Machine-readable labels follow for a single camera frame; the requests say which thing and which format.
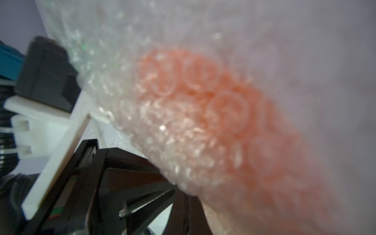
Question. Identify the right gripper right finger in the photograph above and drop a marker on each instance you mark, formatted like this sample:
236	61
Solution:
197	222

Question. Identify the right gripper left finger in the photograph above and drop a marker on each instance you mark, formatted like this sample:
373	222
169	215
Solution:
178	220

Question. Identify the orange plate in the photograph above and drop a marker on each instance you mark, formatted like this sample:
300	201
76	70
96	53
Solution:
218	137

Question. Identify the clear bubble wrap sheet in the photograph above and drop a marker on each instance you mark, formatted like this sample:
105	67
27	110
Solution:
316	60

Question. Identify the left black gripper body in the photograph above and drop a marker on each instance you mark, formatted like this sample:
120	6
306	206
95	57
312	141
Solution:
103	192

